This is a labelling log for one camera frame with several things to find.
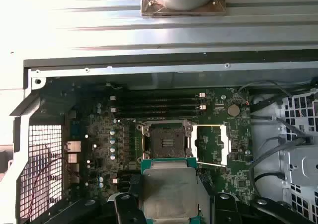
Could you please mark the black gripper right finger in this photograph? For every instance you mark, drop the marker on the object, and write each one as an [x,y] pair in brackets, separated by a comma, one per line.
[226,209]

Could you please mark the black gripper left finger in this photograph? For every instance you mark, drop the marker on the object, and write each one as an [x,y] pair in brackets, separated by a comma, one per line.
[124,209]

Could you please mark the CPU with silver top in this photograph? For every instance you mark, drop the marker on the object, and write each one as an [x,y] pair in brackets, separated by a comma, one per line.
[169,194]

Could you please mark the metal socket cover frame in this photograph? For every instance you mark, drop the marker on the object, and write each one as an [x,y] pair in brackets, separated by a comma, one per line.
[225,134]

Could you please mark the CPU socket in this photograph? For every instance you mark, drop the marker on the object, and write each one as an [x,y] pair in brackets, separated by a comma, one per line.
[164,139]

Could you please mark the black RAM slot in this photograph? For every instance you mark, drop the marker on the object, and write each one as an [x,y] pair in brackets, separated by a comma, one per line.
[159,95]
[159,107]
[159,100]
[159,113]

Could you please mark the green motherboard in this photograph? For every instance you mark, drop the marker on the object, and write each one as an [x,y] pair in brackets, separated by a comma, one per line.
[218,179]

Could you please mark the silver rear port block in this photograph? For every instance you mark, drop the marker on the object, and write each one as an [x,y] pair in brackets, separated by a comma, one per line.
[73,146]
[73,158]

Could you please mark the metal drive cage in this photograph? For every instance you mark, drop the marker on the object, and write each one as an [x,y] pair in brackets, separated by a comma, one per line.
[303,159]

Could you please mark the silver coin battery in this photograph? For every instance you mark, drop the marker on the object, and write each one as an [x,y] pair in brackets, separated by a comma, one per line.
[233,110]

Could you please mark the black open PC case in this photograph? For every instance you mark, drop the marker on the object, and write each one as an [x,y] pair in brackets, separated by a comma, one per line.
[74,67]

